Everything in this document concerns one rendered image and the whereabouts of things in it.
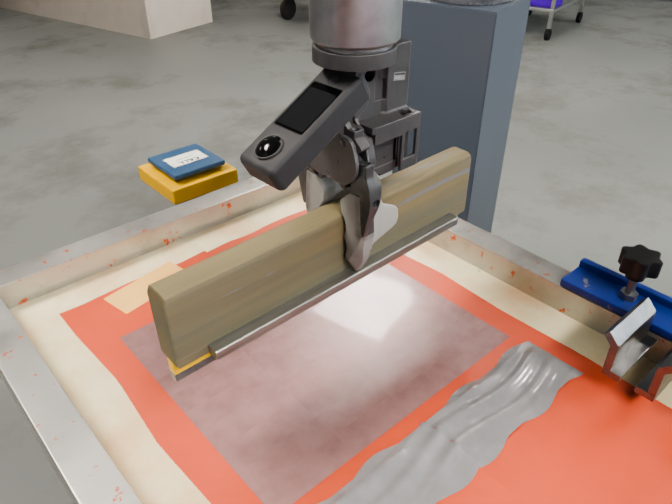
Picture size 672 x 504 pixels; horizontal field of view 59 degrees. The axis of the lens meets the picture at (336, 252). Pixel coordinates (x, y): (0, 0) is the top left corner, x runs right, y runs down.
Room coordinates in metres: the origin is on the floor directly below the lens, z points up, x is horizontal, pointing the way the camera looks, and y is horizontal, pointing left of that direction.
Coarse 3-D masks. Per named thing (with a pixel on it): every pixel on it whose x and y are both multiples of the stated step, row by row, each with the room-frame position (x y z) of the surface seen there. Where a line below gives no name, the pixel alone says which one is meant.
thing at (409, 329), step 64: (320, 320) 0.55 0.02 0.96; (384, 320) 0.55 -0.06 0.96; (448, 320) 0.55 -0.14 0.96; (512, 320) 0.55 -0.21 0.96; (384, 384) 0.44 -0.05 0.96; (448, 384) 0.44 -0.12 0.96; (576, 384) 0.44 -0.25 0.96; (512, 448) 0.36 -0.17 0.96; (576, 448) 0.36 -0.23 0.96; (640, 448) 0.36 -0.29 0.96
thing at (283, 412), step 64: (64, 320) 0.55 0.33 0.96; (128, 320) 0.55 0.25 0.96; (128, 384) 0.44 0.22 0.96; (192, 384) 0.44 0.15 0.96; (256, 384) 0.44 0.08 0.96; (320, 384) 0.44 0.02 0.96; (192, 448) 0.36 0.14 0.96; (256, 448) 0.36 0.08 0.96; (320, 448) 0.36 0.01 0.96; (384, 448) 0.36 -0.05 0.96
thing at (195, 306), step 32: (448, 160) 0.59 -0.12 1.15; (384, 192) 0.52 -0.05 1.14; (416, 192) 0.55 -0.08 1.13; (448, 192) 0.59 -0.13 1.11; (288, 224) 0.46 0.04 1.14; (320, 224) 0.46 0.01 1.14; (416, 224) 0.55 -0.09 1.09; (224, 256) 0.41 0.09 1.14; (256, 256) 0.42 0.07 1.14; (288, 256) 0.44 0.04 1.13; (320, 256) 0.46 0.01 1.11; (160, 288) 0.37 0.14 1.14; (192, 288) 0.37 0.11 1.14; (224, 288) 0.39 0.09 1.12; (256, 288) 0.41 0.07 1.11; (288, 288) 0.43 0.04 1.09; (160, 320) 0.37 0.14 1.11; (192, 320) 0.37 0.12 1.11; (224, 320) 0.39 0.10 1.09; (192, 352) 0.37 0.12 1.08
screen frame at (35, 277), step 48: (240, 192) 0.81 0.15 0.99; (288, 192) 0.86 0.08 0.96; (96, 240) 0.67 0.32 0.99; (144, 240) 0.69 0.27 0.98; (432, 240) 0.72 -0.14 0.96; (480, 240) 0.67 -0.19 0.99; (0, 288) 0.57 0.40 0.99; (48, 288) 0.60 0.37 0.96; (528, 288) 0.60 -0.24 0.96; (0, 336) 0.48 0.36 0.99; (48, 384) 0.41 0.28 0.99; (48, 432) 0.35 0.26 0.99; (96, 480) 0.30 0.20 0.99
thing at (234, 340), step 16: (432, 224) 0.56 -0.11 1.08; (448, 224) 0.57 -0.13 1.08; (400, 240) 0.53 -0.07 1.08; (416, 240) 0.53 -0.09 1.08; (384, 256) 0.50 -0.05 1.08; (352, 272) 0.48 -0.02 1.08; (368, 272) 0.49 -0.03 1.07; (320, 288) 0.45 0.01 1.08; (336, 288) 0.46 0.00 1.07; (288, 304) 0.43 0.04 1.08; (304, 304) 0.43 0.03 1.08; (256, 320) 0.41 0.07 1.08; (272, 320) 0.41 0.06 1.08; (224, 336) 0.39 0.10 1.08; (240, 336) 0.39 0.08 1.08; (256, 336) 0.39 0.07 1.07; (224, 352) 0.37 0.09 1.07
